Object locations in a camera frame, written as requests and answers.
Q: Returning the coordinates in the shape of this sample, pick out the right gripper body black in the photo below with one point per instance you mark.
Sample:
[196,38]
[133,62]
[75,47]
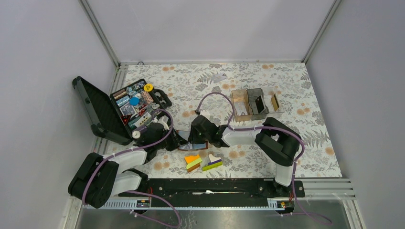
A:
[197,138]

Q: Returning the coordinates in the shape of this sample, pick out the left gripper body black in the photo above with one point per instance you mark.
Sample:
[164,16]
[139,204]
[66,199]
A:
[172,142]

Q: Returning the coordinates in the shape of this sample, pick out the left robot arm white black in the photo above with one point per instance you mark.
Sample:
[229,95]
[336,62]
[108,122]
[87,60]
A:
[101,177]

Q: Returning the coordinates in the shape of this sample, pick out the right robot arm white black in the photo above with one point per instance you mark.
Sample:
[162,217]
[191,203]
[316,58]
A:
[280,143]

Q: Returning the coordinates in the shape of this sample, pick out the orange green brown card stack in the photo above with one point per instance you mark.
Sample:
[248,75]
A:
[193,162]

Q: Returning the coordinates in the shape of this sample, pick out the white purple green card stack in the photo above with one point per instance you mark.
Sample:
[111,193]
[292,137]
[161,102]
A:
[214,162]

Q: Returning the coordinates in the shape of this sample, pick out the silver card on mat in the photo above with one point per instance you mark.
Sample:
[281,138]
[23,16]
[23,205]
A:
[219,77]

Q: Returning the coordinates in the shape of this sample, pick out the black VIP card stack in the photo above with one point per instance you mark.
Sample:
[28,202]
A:
[259,104]

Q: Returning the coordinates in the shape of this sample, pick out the gold card stack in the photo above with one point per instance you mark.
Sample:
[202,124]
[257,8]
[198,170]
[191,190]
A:
[274,102]

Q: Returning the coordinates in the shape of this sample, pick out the white dealer chip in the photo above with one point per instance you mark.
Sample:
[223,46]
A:
[136,134]

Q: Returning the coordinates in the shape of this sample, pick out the floral patterned table mat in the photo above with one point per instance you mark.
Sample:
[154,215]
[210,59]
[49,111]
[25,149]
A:
[190,85]

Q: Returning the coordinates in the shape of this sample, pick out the blue poker chip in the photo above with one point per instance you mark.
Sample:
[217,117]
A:
[134,101]

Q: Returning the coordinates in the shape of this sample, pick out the black poker chip case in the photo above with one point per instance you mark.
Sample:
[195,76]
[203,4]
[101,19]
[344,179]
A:
[111,116]

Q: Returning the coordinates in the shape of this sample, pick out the yellow poker chip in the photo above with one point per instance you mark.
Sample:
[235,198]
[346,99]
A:
[148,88]

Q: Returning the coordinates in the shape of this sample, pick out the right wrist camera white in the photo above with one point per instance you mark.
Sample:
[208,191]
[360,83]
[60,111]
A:
[203,112]

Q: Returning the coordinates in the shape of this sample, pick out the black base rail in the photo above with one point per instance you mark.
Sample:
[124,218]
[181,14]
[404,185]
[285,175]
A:
[219,192]

